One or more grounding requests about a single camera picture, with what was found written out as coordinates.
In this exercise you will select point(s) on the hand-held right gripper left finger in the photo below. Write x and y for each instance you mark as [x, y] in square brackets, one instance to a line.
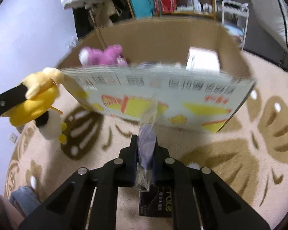
[129, 163]

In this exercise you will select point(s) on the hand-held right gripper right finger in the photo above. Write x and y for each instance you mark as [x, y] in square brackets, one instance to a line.
[162, 167]

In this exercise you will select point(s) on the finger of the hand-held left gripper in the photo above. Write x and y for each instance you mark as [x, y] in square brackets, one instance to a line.
[7, 100]

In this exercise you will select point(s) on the clear packet with purple item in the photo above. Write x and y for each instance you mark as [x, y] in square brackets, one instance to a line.
[146, 143]

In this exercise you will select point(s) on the yellow plush toy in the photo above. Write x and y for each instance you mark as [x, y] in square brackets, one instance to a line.
[36, 105]

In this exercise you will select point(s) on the printed cardboard box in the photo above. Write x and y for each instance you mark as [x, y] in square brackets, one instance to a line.
[194, 93]

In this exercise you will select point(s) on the pink plush toy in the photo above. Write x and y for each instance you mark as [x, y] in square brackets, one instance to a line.
[108, 55]

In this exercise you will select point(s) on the green and white tissue pack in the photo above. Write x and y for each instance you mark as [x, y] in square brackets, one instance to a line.
[202, 60]

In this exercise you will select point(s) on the black packet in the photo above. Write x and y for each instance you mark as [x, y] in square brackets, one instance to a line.
[156, 203]

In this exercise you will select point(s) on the beige patterned blanket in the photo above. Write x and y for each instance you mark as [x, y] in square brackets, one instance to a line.
[230, 160]

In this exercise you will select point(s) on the blue denim cloth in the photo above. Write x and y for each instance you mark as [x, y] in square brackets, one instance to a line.
[24, 200]

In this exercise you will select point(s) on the black coat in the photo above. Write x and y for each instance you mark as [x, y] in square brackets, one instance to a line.
[84, 21]

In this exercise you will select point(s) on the beige coat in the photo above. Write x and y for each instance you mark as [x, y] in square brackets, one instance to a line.
[103, 12]

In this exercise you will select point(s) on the teal bag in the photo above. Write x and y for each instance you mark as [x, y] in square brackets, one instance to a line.
[141, 1]

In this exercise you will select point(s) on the group of small bottles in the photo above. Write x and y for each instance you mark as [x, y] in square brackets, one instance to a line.
[198, 2]

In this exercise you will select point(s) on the white trolley cart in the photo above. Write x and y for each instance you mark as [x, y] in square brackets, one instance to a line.
[246, 16]

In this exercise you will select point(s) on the wall socket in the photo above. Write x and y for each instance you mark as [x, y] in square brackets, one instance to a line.
[13, 137]

